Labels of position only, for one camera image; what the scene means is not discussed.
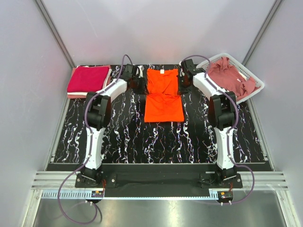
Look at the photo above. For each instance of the folded pink t shirt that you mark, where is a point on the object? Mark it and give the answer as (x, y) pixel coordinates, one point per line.
(75, 97)

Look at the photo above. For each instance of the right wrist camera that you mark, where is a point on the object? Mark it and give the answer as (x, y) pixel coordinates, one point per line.
(189, 66)

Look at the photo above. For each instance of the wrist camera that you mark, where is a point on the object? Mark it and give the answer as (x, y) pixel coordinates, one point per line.
(189, 66)
(132, 72)

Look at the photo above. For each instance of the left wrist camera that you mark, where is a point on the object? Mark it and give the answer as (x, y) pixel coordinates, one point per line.
(132, 72)

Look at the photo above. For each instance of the folded magenta t shirt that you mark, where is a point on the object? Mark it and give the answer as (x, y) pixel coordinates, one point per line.
(86, 79)

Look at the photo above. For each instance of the orange t shirt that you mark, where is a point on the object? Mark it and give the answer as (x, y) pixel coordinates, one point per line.
(163, 103)

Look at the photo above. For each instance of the aluminium frame rail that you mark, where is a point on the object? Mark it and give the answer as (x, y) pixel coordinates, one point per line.
(262, 180)

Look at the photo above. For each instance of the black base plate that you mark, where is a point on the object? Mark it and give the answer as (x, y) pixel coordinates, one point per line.
(206, 172)

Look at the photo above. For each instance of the white cable duct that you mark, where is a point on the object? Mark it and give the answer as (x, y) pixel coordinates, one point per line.
(207, 194)

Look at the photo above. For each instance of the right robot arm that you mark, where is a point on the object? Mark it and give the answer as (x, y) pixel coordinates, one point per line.
(222, 116)

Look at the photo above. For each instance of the dusty pink t shirt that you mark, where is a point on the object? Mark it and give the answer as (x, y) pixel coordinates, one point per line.
(225, 75)

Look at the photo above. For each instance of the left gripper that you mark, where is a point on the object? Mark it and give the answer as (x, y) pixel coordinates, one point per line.
(143, 90)

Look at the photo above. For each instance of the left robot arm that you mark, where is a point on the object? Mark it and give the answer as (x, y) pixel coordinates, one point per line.
(97, 115)

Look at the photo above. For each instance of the white plastic basket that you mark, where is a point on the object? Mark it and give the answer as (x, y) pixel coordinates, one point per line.
(205, 64)

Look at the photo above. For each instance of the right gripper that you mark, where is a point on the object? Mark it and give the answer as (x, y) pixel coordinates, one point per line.
(182, 90)

